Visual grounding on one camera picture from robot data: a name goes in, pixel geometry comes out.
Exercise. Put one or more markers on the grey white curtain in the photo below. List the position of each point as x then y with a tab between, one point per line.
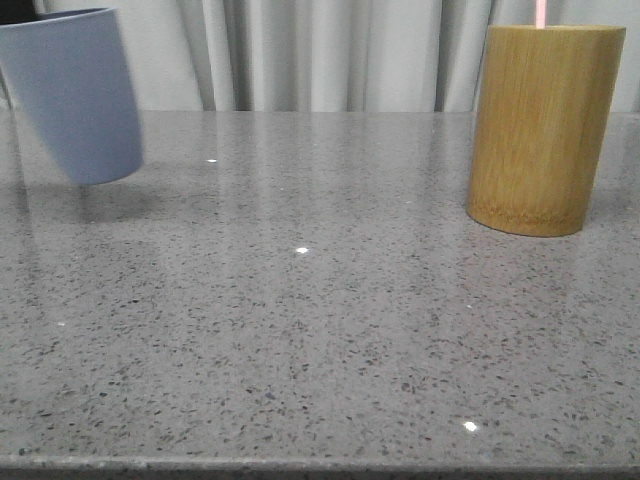
320	56

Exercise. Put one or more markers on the blue plastic cup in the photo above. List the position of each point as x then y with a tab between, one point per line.
69	74

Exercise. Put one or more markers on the bamboo wooden cup holder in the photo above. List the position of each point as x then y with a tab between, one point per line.
543	109

